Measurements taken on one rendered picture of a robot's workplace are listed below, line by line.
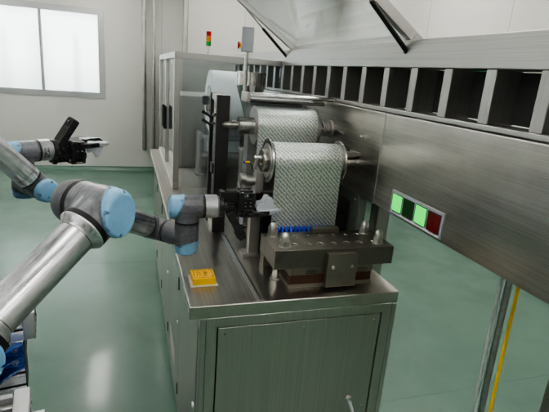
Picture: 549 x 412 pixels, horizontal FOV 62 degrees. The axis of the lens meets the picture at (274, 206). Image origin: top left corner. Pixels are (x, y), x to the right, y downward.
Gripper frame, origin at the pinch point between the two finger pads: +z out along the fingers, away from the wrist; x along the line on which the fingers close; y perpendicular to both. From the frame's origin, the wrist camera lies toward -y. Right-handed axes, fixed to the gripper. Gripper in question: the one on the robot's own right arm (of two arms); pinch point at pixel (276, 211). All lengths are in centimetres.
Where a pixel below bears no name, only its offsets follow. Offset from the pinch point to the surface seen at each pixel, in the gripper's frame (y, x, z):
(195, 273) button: -16.6, -9.6, -27.9
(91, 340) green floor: -109, 106, -69
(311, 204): 2.2, -0.3, 12.2
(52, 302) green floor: -109, 156, -96
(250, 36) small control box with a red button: 58, 57, 2
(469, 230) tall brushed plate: 12, -54, 30
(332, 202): 3.0, -0.3, 20.0
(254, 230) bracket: -9.3, 7.8, -5.1
